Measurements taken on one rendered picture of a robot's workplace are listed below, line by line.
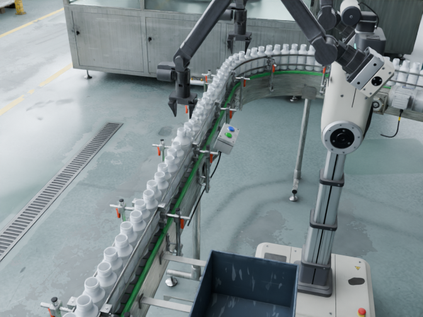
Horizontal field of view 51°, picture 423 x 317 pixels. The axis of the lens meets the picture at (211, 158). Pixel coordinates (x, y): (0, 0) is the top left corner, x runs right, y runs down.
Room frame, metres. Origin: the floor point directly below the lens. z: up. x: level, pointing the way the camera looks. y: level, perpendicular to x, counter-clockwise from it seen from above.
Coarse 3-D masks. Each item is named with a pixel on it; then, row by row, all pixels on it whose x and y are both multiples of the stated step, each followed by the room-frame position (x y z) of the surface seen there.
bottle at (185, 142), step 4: (180, 128) 1.62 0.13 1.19; (184, 128) 1.62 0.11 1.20; (180, 132) 1.59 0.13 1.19; (184, 132) 1.59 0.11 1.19; (176, 136) 1.61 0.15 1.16; (180, 136) 1.59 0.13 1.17; (184, 136) 1.59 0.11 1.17; (176, 140) 1.59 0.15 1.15; (180, 140) 1.58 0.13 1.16; (184, 140) 1.58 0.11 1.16; (188, 140) 1.60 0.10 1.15; (184, 144) 1.57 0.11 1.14; (188, 144) 1.58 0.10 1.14; (184, 148) 1.57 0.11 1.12; (188, 148) 1.59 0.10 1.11; (184, 152) 1.58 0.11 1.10; (184, 156) 1.58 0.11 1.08; (188, 156) 1.60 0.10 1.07; (188, 160) 1.60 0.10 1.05; (184, 164) 1.58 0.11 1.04
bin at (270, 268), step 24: (192, 264) 1.11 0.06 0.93; (216, 264) 1.16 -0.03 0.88; (240, 264) 1.14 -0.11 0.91; (264, 264) 1.12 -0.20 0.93; (288, 264) 1.10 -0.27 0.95; (216, 288) 1.16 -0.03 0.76; (240, 288) 1.14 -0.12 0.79; (264, 288) 1.12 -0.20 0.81; (288, 288) 1.10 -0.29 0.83; (192, 312) 0.89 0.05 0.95; (216, 312) 1.07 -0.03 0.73; (240, 312) 1.07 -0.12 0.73; (264, 312) 1.07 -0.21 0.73; (288, 312) 1.07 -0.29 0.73
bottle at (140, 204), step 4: (140, 200) 1.16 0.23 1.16; (144, 200) 1.16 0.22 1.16; (136, 204) 1.14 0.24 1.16; (140, 204) 1.16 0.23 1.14; (144, 204) 1.14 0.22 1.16; (136, 208) 1.13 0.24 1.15; (140, 208) 1.13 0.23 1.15; (144, 208) 1.14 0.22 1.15; (144, 212) 1.14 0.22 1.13; (148, 212) 1.15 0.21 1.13; (144, 216) 1.13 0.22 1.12; (148, 216) 1.13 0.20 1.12; (144, 220) 1.12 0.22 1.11; (148, 220) 1.13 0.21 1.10; (148, 232) 1.13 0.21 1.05; (148, 236) 1.13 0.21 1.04; (148, 240) 1.13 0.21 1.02
